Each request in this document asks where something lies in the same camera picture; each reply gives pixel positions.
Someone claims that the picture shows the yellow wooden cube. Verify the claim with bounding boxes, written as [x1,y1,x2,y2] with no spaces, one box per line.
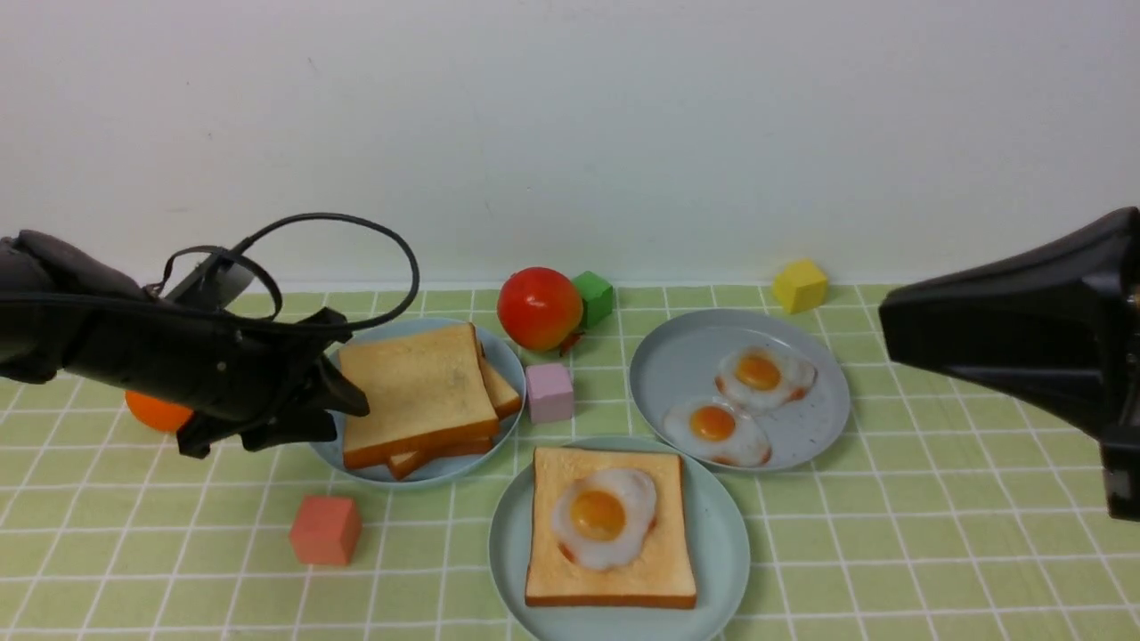
[772,259,829,315]

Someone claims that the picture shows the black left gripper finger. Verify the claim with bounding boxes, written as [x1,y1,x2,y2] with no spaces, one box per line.
[308,354,371,417]
[176,411,337,459]

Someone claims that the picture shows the green wooden cube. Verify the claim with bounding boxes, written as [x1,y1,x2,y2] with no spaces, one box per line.
[573,271,614,331]

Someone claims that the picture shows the blue egg plate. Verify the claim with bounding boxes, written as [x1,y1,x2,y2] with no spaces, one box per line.
[630,309,850,474]

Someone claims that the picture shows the green checkered tablecloth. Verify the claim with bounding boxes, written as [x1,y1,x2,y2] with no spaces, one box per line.
[1,285,1137,640]

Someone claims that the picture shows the pink wooden cube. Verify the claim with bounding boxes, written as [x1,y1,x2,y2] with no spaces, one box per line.
[526,362,575,425]

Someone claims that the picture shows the black looped cable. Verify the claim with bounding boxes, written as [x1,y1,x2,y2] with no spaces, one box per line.
[147,212,421,341]

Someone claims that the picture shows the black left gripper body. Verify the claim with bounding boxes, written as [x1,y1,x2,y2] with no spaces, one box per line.
[62,307,350,423]

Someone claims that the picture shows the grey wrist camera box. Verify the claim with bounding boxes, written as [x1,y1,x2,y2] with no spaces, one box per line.
[164,248,257,310]

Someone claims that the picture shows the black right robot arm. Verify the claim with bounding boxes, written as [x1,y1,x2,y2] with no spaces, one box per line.
[628,208,1137,521]

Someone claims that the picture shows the red pomegranate fruit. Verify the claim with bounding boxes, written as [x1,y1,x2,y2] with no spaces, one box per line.
[497,266,585,356]

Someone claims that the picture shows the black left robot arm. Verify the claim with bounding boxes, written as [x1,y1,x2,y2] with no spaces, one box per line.
[3,232,371,459]

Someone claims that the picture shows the salmon red wooden cube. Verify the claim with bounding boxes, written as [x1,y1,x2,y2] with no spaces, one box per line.
[290,495,363,565]

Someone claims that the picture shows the toast slice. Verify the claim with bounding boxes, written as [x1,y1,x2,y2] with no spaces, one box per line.
[386,438,495,482]
[337,323,500,470]
[524,447,699,610]
[479,344,524,419]

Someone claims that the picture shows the blue bread plate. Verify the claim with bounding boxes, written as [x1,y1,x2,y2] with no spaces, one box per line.
[310,317,526,488]

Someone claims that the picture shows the orange mandarin fruit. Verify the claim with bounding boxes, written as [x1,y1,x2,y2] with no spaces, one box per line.
[125,390,194,435]

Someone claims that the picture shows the fried egg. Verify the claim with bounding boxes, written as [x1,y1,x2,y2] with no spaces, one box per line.
[661,396,773,466]
[715,346,816,415]
[549,469,658,573]

